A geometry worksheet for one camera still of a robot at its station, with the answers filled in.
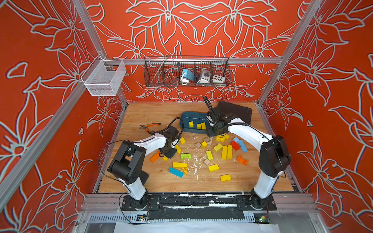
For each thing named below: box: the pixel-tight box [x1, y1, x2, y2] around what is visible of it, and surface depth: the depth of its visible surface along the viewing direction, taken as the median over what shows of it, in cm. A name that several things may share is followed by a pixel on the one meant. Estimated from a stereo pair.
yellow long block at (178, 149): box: [174, 144, 182, 154], surface depth 94 cm
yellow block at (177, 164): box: [172, 162, 188, 168], surface depth 87 cm
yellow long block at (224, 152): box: [221, 145, 228, 161], surface depth 92 cm
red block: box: [230, 140, 241, 151], surface depth 94 cm
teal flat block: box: [168, 166, 185, 179], surface depth 85 cm
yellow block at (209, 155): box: [205, 149, 214, 161], surface depth 89 cm
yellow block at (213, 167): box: [207, 164, 220, 173], surface depth 86 cm
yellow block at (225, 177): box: [220, 174, 232, 182], surface depth 83 cm
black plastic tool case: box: [215, 100, 253, 125], surface depth 112 cm
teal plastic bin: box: [180, 111, 211, 135], surface depth 105 cm
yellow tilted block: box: [213, 142, 223, 153], surface depth 94 cm
